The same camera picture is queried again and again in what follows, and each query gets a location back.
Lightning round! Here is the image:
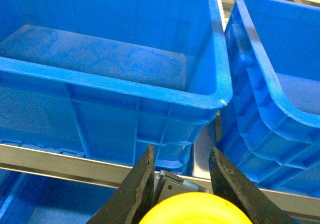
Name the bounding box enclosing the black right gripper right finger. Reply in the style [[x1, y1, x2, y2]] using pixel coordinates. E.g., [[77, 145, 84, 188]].
[[208, 148, 297, 224]]

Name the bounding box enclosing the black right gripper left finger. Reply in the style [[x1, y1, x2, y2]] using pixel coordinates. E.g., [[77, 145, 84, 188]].
[[87, 145, 155, 224]]

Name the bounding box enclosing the steel shelf rack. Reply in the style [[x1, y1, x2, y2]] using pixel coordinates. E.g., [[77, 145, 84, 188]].
[[0, 13, 320, 222]]

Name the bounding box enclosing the blue right storage crate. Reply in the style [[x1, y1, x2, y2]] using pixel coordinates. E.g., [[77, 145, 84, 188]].
[[218, 0, 320, 197]]

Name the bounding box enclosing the yellow mushroom push button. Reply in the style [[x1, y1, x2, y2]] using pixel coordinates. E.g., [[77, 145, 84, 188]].
[[137, 170, 254, 224]]

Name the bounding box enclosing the blue storage crate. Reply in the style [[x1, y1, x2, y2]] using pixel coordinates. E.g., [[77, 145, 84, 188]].
[[0, 169, 118, 224], [0, 0, 233, 174], [218, 0, 320, 197]]

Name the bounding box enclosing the blue lower storage crate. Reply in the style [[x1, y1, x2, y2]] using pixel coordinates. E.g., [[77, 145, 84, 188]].
[[0, 169, 118, 224]]

